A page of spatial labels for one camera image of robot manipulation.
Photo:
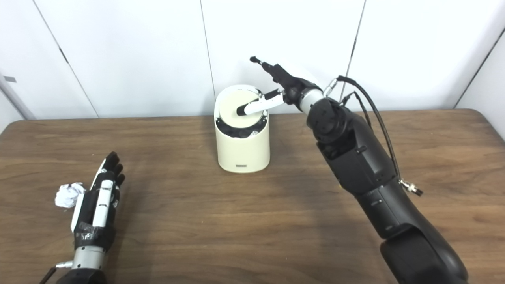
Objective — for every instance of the white paper ball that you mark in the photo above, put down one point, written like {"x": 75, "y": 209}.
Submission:
{"x": 67, "y": 195}

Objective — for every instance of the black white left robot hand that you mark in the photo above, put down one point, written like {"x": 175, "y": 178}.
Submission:
{"x": 102, "y": 201}

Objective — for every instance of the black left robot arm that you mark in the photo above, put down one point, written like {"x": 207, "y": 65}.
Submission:
{"x": 88, "y": 258}

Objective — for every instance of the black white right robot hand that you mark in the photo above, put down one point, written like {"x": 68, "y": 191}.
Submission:
{"x": 294, "y": 88}

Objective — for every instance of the cream-colored bin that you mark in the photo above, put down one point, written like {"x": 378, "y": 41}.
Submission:
{"x": 242, "y": 152}

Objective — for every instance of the round cream bin lid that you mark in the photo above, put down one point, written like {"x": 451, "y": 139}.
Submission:
{"x": 232, "y": 102}

